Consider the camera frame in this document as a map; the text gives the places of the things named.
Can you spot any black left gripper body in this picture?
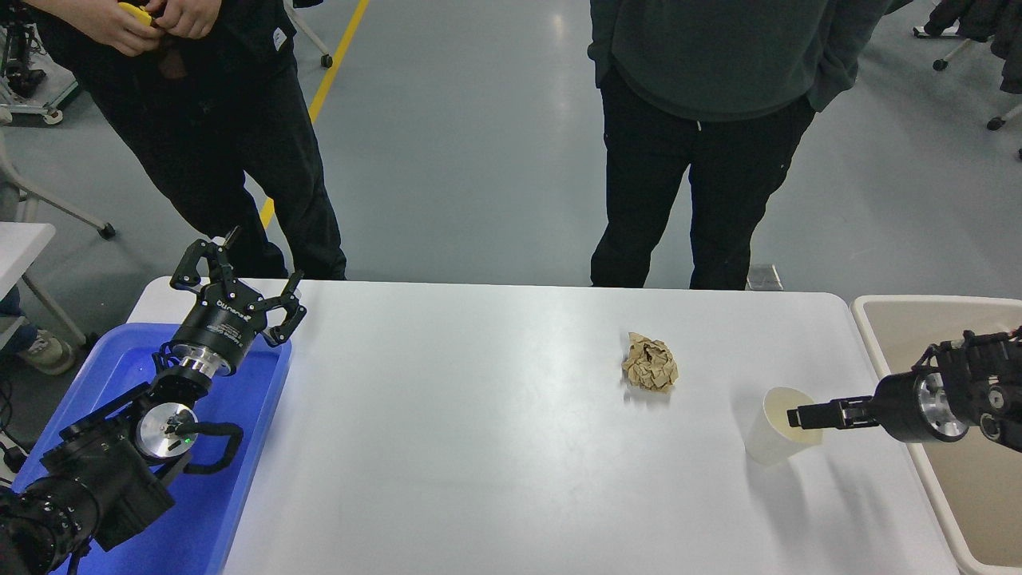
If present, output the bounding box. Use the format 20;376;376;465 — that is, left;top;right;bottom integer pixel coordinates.
176;284;269;362

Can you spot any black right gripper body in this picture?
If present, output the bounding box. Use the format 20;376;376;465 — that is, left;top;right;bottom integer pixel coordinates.
873;371;933;445

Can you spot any white paper cup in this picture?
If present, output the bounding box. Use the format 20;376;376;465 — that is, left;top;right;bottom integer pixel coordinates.
744;387;825;467

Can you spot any person's left hand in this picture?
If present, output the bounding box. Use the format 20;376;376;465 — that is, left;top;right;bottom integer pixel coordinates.
152;0;221;41

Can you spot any person's right hand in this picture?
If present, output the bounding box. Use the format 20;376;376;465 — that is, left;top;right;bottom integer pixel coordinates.
78;0;165;58

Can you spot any large pale bin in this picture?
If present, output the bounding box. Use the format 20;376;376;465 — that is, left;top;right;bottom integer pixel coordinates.
851;295;1022;575

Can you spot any blue plastic tray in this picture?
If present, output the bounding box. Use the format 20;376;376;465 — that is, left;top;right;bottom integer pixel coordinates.
10;321;293;575

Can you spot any grey chair leg with caster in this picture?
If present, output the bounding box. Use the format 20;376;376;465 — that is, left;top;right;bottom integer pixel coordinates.
0;128;117;239

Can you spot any person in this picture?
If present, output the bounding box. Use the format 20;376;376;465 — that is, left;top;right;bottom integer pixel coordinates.
22;0;348;280
0;286;78;376
588;0;911;290

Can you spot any crumpled tan paper ball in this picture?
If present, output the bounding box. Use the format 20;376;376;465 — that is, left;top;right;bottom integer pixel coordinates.
622;332;679;393

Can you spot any white side table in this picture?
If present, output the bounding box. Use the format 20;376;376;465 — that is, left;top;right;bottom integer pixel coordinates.
0;221;89;348

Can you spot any equipment cart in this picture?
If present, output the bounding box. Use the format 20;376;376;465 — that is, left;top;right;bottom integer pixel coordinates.
0;16;81;125

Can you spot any chair leg with black caster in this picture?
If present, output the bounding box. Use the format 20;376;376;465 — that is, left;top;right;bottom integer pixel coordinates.
986;100;1022;133

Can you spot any office chair with dark jacket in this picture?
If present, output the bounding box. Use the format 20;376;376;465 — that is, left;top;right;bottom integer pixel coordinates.
913;0;1022;73

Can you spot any white frame leg with caster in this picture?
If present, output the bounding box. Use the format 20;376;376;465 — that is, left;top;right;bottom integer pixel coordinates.
275;0;335;69

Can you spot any black power cable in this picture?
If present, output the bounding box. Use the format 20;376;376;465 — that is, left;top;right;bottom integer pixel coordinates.
0;375;29;480

